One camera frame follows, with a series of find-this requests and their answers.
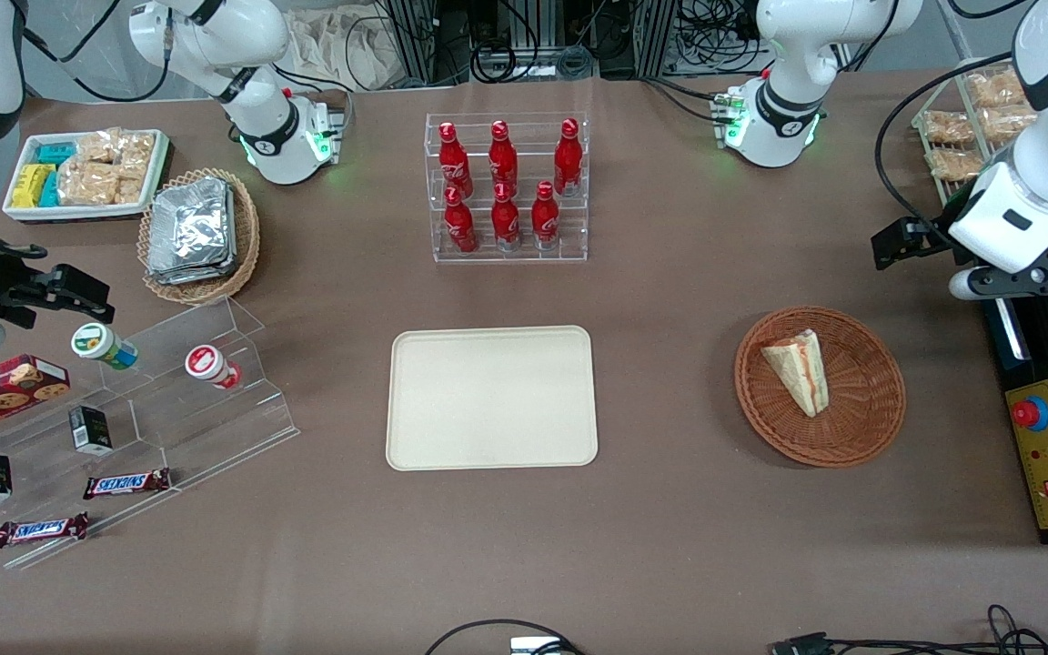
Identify yellow snack pack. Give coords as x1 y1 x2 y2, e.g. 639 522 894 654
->
12 163 55 209

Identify red lid cup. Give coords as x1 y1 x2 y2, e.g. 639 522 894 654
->
184 344 243 391

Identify aluminium frame post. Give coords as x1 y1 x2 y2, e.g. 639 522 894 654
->
386 0 439 85
635 0 681 79

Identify black looped cable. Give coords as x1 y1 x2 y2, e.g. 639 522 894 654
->
422 619 587 655

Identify black tangled cable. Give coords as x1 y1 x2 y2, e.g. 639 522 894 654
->
768 604 1048 655

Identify beige rectangular tray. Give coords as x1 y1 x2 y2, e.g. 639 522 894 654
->
386 325 600 472

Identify beige cloth bag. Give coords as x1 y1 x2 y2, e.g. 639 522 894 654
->
286 7 408 92

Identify white wire rack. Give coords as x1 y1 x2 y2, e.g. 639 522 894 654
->
912 56 1034 208

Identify red cola bottle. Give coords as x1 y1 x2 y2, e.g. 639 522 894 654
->
531 181 561 251
491 183 521 252
444 186 479 254
438 122 474 199
489 120 519 194
553 118 583 197

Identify oval tan wicker basket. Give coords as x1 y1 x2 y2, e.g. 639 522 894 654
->
137 167 261 306

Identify clear acrylic bottle rack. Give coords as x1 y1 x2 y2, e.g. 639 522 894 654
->
424 112 590 265

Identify round brown wicker basket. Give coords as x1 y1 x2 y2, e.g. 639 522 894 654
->
733 306 907 469

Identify triangle sandwich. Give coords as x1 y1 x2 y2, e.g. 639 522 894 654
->
760 328 831 418

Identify brown snickers bar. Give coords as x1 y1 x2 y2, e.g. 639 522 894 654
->
0 512 90 549
83 468 173 500

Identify black control box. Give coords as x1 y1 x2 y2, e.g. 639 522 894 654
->
979 296 1048 547

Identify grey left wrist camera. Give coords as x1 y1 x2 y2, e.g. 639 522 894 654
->
948 267 1003 302

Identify clear acrylic stepped shelf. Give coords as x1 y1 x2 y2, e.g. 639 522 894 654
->
0 296 301 571

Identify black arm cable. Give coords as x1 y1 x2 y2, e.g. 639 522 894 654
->
874 50 1016 260

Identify green lid cup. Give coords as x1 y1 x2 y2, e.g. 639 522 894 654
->
70 322 139 371

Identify white snack tray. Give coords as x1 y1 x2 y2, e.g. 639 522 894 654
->
2 129 172 224

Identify clear fried snack bag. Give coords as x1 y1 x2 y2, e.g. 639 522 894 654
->
979 106 1040 143
967 69 1027 108
922 110 977 146
927 147 986 182

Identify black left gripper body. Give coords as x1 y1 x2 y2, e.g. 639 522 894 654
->
940 207 1048 298

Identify silver foil pack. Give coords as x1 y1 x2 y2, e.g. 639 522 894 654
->
147 182 239 286
149 176 232 274

